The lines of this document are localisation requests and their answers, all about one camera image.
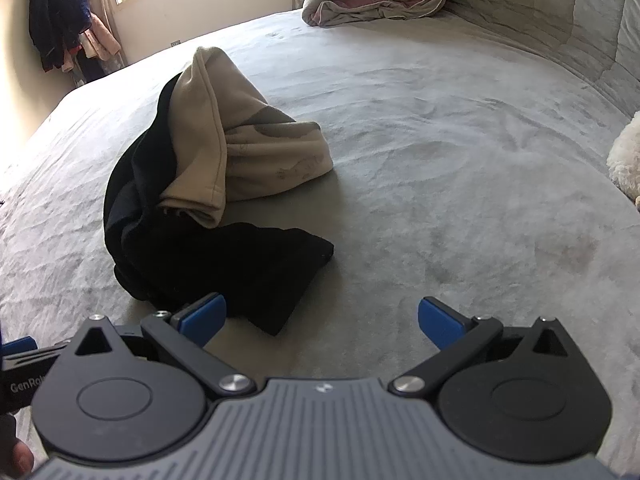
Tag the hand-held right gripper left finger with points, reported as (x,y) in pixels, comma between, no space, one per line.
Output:
(205,317)

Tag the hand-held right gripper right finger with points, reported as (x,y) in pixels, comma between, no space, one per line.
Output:
(440,322)

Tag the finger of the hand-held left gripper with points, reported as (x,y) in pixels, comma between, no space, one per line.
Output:
(20,346)

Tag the beige black-sleeved printed sweatshirt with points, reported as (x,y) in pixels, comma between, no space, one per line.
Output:
(195,125)

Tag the pink hanging clothes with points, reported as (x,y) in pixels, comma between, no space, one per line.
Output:
(100,42)

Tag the person's left hand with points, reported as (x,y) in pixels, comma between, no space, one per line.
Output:
(22,457)

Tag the grey bed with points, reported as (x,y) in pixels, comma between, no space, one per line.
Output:
(450,185)

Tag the white plush toy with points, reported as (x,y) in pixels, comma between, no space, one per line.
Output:
(627,160)

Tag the grey quilted headboard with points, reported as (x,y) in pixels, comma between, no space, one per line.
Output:
(550,15)

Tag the dark hanging jacket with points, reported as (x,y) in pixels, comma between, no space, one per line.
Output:
(55,15)

